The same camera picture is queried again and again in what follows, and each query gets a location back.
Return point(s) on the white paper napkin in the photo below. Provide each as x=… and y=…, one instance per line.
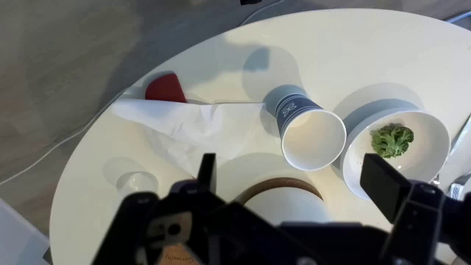
x=183, y=132

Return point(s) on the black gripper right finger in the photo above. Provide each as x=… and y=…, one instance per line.
x=383, y=184

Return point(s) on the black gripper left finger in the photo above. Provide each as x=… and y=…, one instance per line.
x=206, y=171

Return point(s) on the white pot lid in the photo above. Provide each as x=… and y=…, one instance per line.
x=284, y=199

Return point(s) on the green broccoli piece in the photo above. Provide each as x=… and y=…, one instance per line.
x=392, y=140

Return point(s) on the blue white paper cup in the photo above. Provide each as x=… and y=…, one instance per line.
x=311, y=135

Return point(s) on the clear drinking glass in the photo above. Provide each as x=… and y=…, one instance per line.
x=136, y=181

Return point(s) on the red silicone spatula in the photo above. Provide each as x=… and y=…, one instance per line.
x=165, y=87

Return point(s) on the white ceramic bowl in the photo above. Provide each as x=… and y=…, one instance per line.
x=421, y=162

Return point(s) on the white box on floor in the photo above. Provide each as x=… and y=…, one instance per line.
x=21, y=243

